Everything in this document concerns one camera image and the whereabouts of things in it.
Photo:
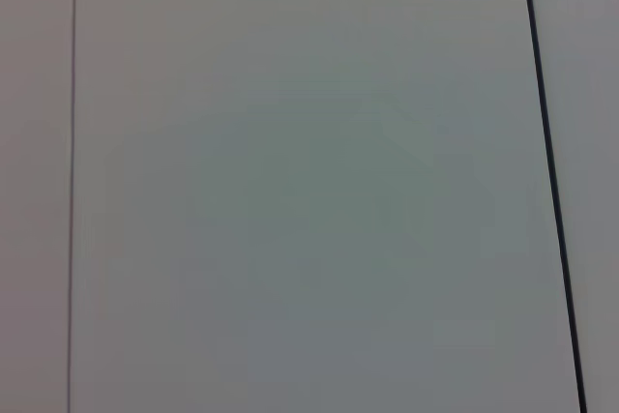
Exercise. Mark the thin black wall strip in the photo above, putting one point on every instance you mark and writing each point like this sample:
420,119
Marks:
551,181

